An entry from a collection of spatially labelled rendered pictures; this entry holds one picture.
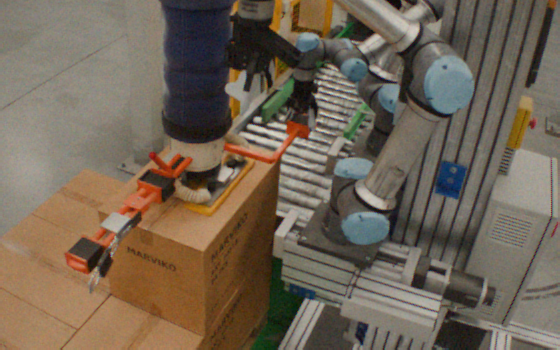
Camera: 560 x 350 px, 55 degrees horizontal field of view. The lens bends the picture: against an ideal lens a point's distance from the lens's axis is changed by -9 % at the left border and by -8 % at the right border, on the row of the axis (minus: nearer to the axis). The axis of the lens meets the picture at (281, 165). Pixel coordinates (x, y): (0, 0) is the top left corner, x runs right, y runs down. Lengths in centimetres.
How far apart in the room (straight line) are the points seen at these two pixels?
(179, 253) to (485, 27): 110
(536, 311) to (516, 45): 199
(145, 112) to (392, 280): 219
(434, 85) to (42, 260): 167
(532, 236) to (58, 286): 165
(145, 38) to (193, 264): 177
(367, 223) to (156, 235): 69
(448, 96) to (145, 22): 224
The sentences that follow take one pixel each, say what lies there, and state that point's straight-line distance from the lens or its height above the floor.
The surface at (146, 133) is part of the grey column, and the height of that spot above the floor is 27.
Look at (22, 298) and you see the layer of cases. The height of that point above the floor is 54.
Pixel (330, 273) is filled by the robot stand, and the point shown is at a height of 91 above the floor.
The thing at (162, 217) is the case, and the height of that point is 94.
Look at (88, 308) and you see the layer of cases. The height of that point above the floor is 54.
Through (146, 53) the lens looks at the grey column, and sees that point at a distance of 331.
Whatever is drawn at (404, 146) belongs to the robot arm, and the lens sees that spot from 136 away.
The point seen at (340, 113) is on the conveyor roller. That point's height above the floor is 52.
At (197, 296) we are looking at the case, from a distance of 189.
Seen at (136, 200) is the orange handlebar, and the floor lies 109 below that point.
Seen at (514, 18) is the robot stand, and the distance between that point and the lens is 148.
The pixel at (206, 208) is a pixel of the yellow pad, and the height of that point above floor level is 96.
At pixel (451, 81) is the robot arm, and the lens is 127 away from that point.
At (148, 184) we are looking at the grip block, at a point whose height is 110.
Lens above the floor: 213
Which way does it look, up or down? 34 degrees down
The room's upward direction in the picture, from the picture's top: 5 degrees clockwise
